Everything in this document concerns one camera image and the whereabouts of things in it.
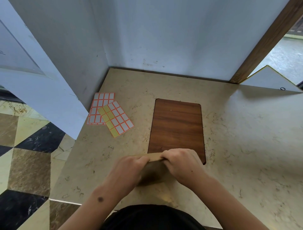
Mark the person's right hand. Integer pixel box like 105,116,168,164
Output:
161,148,209,188

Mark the person's left hand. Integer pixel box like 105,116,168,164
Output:
104,155,151,197

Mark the brown paper bag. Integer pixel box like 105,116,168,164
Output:
129,152,175,186

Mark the partly yellow label sheet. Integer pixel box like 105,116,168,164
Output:
97,101,135,138

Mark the person's right forearm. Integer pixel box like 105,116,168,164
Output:
189,175,270,230

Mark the person's left forearm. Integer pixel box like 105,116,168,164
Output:
58,185,128,230

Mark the person's black clothing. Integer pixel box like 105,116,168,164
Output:
102,205,206,230

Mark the brown wooden board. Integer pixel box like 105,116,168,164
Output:
147,98,206,165

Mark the orange-bordered white label sheet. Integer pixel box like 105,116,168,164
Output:
86,92,115,125

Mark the white board with yellow edge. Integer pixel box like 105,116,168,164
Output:
239,65,303,93

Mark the white panelled door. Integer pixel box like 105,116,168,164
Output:
0,0,88,140

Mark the brown wooden door frame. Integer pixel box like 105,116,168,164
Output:
229,0,303,84

